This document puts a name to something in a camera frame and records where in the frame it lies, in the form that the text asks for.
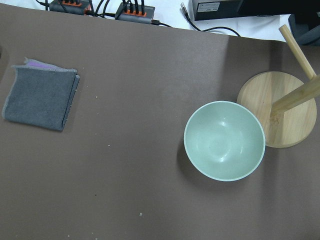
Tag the mint green bowl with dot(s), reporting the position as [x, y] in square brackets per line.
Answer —
[224, 141]

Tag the right orange black usb hub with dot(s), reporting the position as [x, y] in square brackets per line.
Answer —
[133, 16]

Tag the orange black usb hub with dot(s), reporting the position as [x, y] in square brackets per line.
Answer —
[76, 7]
[133, 16]

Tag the black power adapter box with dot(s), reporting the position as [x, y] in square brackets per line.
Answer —
[215, 9]

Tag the folded grey cloth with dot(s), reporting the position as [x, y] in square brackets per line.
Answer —
[41, 95]

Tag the wooden mug tree stand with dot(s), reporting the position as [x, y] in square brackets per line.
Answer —
[283, 104]

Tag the left orange black usb hub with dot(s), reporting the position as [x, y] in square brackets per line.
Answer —
[76, 7]

